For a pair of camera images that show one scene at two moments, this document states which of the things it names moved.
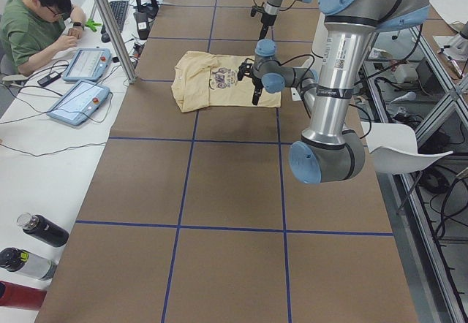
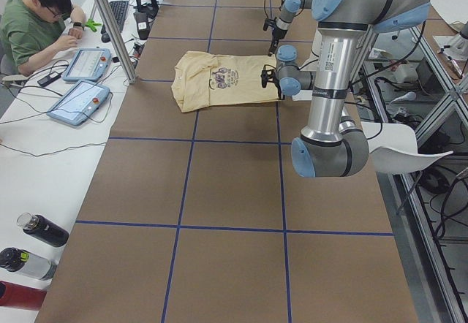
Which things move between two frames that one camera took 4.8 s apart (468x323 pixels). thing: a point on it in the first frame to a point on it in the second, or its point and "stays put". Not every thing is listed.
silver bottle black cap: [14, 259] stays put
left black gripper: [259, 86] to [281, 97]
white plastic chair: [393, 147] stays put
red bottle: [16, 295] stays put
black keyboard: [120, 9] stays put
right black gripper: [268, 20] to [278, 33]
